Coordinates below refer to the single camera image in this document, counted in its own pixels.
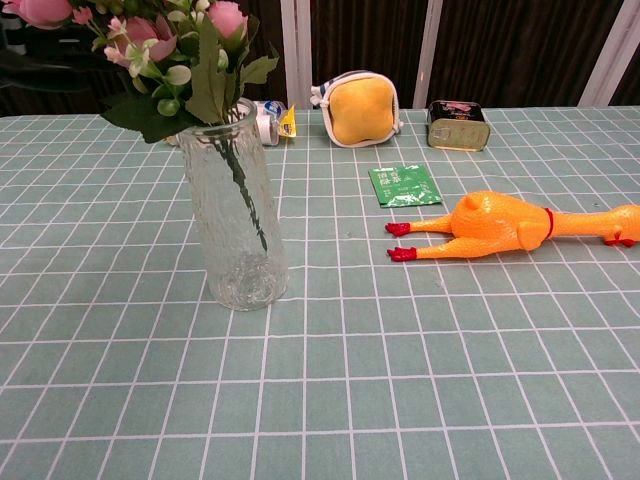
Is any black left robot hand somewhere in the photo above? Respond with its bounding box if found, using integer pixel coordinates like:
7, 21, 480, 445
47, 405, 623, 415
0, 47, 124, 94

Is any black and gold tin can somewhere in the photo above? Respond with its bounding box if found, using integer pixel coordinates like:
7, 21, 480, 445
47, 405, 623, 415
425, 99, 491, 151

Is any pink artificial flower bouquet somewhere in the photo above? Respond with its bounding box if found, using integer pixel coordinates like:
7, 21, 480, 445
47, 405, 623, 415
0, 0, 281, 254

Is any white narrow frame post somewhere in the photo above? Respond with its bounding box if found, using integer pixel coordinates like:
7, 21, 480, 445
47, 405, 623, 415
412, 0, 444, 109

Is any green tea sachet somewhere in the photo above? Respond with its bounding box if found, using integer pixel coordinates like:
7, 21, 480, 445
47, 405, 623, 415
368, 163, 445, 209

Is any green grid tablecloth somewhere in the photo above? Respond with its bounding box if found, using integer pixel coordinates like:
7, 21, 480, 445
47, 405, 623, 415
0, 105, 640, 480

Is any clear textured glass vase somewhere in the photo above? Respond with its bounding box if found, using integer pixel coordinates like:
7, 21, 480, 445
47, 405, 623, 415
172, 97, 291, 312

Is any white double frame post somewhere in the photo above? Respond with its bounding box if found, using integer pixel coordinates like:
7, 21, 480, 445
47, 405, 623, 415
279, 0, 314, 110

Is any orange rubber chicken toy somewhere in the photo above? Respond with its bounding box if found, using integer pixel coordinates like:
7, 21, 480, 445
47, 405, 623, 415
384, 189, 640, 262

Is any white wide frame post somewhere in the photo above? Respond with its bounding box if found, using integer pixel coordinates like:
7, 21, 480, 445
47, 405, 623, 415
577, 0, 640, 107

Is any yellow pouch with white trim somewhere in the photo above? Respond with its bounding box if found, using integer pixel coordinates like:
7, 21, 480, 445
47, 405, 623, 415
310, 69, 401, 150

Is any white and yellow snack packet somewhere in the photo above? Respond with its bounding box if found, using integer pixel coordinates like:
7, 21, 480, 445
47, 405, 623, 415
252, 98, 299, 147

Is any dark brown curtain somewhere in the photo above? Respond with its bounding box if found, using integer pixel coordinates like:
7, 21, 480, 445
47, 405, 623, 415
0, 0, 640, 117

